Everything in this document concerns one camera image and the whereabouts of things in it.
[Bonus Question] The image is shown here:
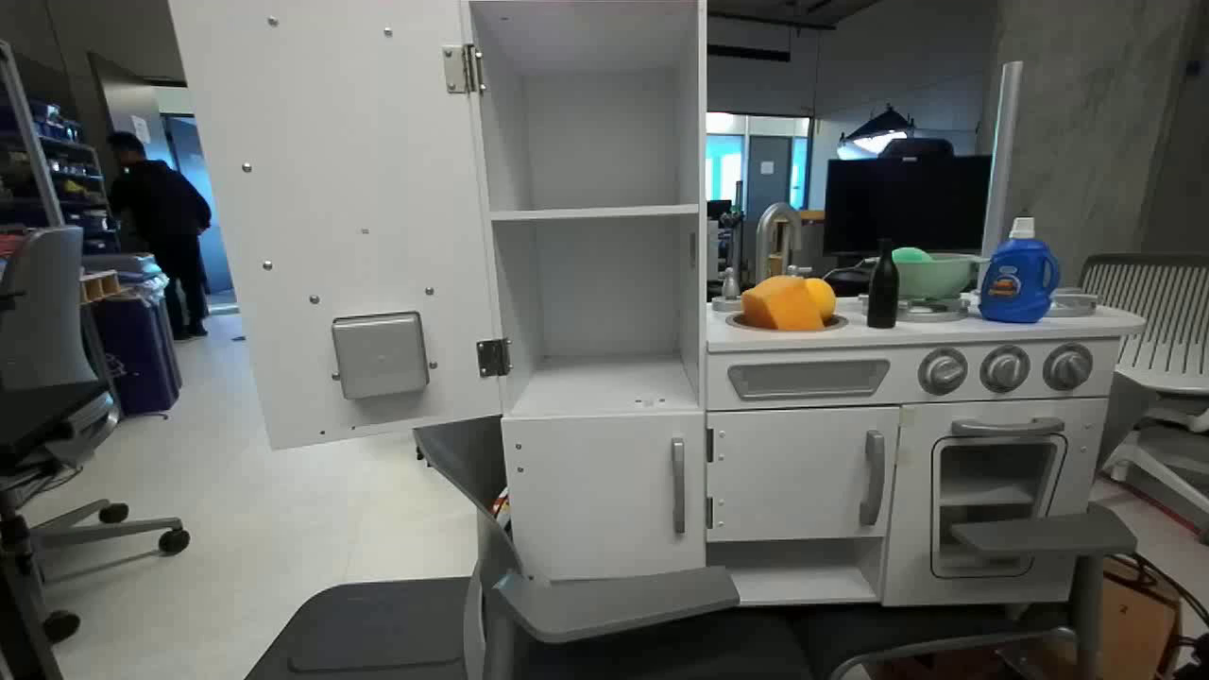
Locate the white sink cabinet door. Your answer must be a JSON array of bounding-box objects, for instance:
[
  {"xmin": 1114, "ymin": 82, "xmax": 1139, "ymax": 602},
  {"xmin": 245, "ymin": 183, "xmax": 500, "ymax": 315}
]
[{"xmin": 703, "ymin": 405, "xmax": 902, "ymax": 544}]

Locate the black bottle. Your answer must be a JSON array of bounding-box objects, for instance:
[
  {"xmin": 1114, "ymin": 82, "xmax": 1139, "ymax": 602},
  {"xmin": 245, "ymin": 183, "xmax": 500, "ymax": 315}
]
[{"xmin": 865, "ymin": 237, "xmax": 902, "ymax": 331}]

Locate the blue detergent bottle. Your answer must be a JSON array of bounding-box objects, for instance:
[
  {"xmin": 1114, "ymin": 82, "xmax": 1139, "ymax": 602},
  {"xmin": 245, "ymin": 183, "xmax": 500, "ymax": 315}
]
[{"xmin": 979, "ymin": 214, "xmax": 1063, "ymax": 327}]

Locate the tall white cabinet door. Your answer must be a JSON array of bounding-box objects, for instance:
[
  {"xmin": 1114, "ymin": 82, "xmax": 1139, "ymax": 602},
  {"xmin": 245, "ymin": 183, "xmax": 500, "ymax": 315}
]
[{"xmin": 167, "ymin": 0, "xmax": 507, "ymax": 453}]

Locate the white toy kitchen unit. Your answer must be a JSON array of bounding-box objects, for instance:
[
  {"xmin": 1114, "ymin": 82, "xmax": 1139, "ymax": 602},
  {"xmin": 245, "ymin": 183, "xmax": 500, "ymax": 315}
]
[{"xmin": 468, "ymin": 0, "xmax": 1148, "ymax": 613}]

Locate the white lower fridge door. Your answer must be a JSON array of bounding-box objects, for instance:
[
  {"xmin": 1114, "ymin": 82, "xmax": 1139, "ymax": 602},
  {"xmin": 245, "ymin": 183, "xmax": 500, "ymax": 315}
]
[{"xmin": 502, "ymin": 405, "xmax": 712, "ymax": 587}]

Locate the orange toy fruit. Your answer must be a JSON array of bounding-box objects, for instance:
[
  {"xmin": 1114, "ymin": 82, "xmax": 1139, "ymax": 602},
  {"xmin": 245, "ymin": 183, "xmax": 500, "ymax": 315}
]
[{"xmin": 738, "ymin": 277, "xmax": 826, "ymax": 336}]

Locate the grey toy faucet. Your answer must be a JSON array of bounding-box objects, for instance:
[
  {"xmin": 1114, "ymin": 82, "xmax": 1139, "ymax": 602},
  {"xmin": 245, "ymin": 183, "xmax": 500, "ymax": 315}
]
[{"xmin": 752, "ymin": 201, "xmax": 804, "ymax": 286}]

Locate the grey chair with armrests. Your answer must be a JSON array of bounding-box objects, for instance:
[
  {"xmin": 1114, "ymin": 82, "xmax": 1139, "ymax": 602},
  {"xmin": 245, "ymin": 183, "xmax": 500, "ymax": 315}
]
[{"xmin": 242, "ymin": 504, "xmax": 1146, "ymax": 680}]

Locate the black computer monitor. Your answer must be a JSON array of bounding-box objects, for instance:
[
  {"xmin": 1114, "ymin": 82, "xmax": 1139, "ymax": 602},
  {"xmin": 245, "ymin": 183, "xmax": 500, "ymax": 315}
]
[{"xmin": 823, "ymin": 135, "xmax": 995, "ymax": 256}]

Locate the green bowl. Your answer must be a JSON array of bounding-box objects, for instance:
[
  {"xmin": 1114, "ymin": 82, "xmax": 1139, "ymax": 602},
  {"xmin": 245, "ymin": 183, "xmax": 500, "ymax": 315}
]
[{"xmin": 887, "ymin": 249, "xmax": 979, "ymax": 306}]

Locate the grey stove knob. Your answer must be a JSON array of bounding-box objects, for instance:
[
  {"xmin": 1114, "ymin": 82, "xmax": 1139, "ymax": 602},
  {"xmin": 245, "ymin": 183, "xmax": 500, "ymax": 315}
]
[
  {"xmin": 918, "ymin": 346, "xmax": 973, "ymax": 397},
  {"xmin": 1043, "ymin": 339, "xmax": 1097, "ymax": 394},
  {"xmin": 979, "ymin": 343, "xmax": 1032, "ymax": 397}
]

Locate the person in dark clothes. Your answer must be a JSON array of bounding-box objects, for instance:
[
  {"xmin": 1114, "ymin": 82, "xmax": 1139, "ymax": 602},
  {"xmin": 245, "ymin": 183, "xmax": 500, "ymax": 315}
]
[{"xmin": 102, "ymin": 128, "xmax": 216, "ymax": 339}]

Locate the grey burner grate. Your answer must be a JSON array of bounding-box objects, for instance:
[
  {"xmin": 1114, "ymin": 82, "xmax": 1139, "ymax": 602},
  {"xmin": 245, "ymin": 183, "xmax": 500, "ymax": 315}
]
[{"xmin": 1052, "ymin": 283, "xmax": 1105, "ymax": 322}]

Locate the white mesh chair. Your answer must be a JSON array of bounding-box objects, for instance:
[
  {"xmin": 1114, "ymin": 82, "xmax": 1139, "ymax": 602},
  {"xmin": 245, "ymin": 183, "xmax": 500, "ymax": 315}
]
[{"xmin": 1076, "ymin": 249, "xmax": 1209, "ymax": 534}]

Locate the grey office chair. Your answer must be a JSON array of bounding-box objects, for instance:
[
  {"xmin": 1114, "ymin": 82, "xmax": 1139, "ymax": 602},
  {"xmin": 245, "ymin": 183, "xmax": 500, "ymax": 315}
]
[{"xmin": 0, "ymin": 222, "xmax": 195, "ymax": 680}]

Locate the storage shelf with boxes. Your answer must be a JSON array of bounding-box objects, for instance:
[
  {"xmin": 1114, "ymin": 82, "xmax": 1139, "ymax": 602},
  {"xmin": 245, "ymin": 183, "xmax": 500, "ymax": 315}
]
[{"xmin": 0, "ymin": 43, "xmax": 120, "ymax": 256}]

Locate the brown cardboard box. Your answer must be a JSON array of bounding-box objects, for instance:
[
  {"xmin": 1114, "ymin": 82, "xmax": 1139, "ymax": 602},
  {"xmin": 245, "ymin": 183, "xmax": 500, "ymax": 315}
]
[{"xmin": 1091, "ymin": 558, "xmax": 1187, "ymax": 680}]

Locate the grey door handle plate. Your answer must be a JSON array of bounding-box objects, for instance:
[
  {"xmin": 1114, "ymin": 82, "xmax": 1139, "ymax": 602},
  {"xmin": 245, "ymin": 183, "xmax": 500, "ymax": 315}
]
[{"xmin": 329, "ymin": 310, "xmax": 435, "ymax": 405}]

